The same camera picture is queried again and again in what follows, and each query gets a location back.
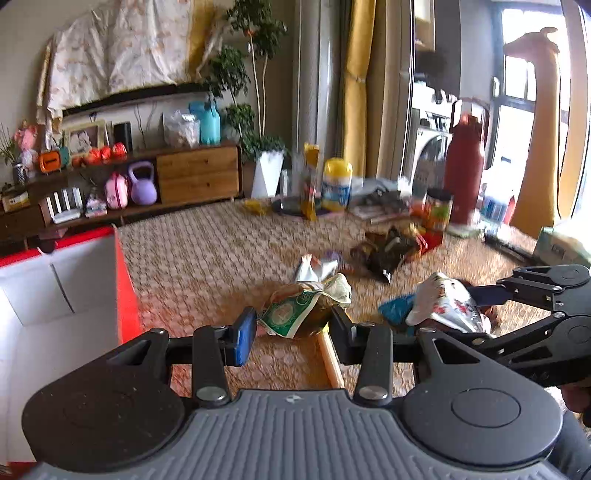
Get green white snack packet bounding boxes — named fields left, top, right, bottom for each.
left=259, top=273, right=352, bottom=339

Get white floral snack bag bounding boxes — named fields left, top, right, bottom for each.
left=406, top=272, right=492, bottom=334

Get purple candy wrapper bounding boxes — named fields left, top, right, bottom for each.
left=322, top=250, right=344, bottom=275

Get tissue box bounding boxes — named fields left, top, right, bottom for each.
left=533, top=227, right=590, bottom=268

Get blue snack packet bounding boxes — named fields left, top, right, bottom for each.
left=378, top=293, right=415, bottom=327

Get black remote control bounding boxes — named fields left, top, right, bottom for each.
left=483, top=233, right=537, bottom=266

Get dark snack packet pile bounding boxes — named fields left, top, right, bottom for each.
left=349, top=224, right=428, bottom=284

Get black lid orange jar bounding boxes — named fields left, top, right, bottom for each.
left=423, top=187, right=454, bottom=232

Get stack of papers and boxes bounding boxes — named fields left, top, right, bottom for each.
left=348, top=177, right=411, bottom=225

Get red and white storage box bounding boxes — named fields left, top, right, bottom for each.
left=1, top=226, right=142, bottom=466

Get yellow small toy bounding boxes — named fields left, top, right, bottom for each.
left=243, top=199, right=270, bottom=216

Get yellow standing snack pouch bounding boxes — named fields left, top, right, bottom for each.
left=300, top=142, right=320, bottom=221

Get dark red thermos bottle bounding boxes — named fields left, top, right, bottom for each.
left=444, top=97, right=490, bottom=225

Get round dark placemat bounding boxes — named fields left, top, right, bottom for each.
left=270, top=196, right=331, bottom=218

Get yellow lid gummies bottle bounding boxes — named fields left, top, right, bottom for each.
left=321, top=157, right=353, bottom=212

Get purple kettlebell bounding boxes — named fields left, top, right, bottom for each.
left=128, top=160, right=157, bottom=206

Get white router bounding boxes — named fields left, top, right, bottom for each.
left=44, top=187, right=84, bottom=225

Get washing machine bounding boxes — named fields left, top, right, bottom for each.
left=402, top=82, right=456, bottom=198

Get clear plastic bag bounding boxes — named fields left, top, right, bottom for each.
left=162, top=110, right=199, bottom=149

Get wooden TV cabinet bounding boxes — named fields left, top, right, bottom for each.
left=1, top=142, right=242, bottom=244

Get red apple ornaments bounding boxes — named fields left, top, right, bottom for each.
left=71, top=142, right=128, bottom=168

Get teal bottle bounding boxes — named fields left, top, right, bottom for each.
left=188, top=100, right=221, bottom=145

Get black speaker cylinder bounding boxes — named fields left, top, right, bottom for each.
left=113, top=122, right=133, bottom=153

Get framed photo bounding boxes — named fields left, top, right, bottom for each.
left=63, top=121, right=105, bottom=157

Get orange clock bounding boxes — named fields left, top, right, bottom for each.
left=38, top=150, right=62, bottom=174

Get potted green tree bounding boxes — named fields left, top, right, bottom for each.
left=204, top=1, right=287, bottom=199

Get pink doll figure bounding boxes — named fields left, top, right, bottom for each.
left=13, top=120, right=39, bottom=179

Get floral cloth covered TV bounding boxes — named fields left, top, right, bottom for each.
left=36, top=0, right=228, bottom=125

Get yellow curtain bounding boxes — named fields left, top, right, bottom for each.
left=342, top=0, right=377, bottom=177

